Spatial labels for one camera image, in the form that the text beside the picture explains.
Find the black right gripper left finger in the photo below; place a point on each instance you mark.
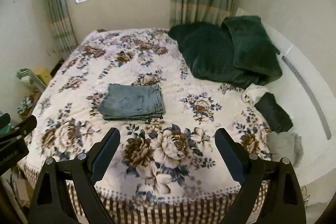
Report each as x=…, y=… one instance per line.
x=51, y=201

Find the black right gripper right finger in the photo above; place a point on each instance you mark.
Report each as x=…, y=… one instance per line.
x=283, y=201

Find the blue denim pants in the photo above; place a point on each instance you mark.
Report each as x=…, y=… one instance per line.
x=132, y=102

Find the grey cloth on bed edge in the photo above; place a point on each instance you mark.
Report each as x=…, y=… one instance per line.
x=285, y=144

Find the green box on floor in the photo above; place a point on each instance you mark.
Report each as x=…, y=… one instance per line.
x=31, y=80

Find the yellow box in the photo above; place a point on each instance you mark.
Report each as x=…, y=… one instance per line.
x=44, y=75

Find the black folded garment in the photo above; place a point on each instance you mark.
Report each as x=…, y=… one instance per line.
x=276, y=117

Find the white patterned cloth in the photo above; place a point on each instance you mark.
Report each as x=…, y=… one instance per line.
x=253, y=94

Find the white curved headboard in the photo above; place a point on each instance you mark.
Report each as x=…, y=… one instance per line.
x=305, y=96

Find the green striped left curtain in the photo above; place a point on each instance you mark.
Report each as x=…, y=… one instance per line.
x=61, y=27

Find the dark green pillow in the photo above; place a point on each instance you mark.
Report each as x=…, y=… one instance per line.
x=253, y=49

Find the dark green blanket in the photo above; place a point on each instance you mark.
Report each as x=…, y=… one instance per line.
x=209, y=53

